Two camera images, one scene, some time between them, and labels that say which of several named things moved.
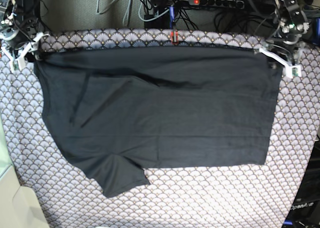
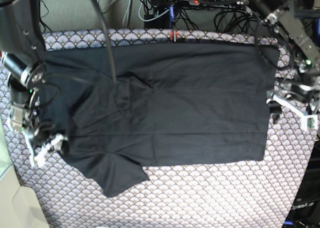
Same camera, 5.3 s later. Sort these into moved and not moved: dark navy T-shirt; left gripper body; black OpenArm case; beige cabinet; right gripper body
Moved: right gripper body; left gripper body
Not moved: dark navy T-shirt; beige cabinet; black OpenArm case
